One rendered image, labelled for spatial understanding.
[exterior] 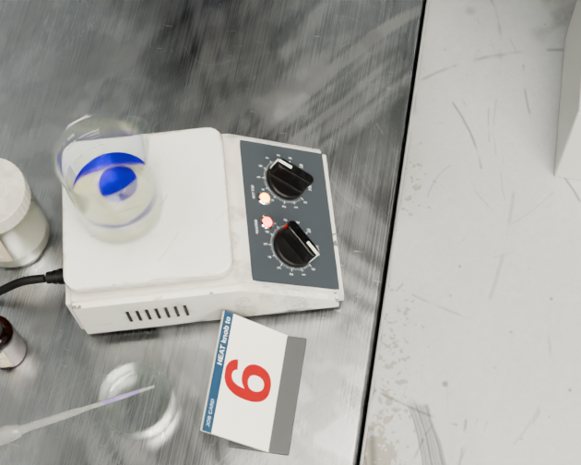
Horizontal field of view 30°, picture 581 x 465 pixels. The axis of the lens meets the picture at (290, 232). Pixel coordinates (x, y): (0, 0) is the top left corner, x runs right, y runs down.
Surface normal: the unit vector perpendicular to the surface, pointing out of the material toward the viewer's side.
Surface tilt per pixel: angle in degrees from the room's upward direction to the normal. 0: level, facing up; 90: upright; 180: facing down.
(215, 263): 0
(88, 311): 90
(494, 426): 0
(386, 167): 0
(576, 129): 90
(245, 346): 40
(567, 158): 90
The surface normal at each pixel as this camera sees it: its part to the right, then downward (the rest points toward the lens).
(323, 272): 0.46, -0.42
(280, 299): 0.10, 0.90
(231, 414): 0.60, -0.25
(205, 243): -0.04, -0.42
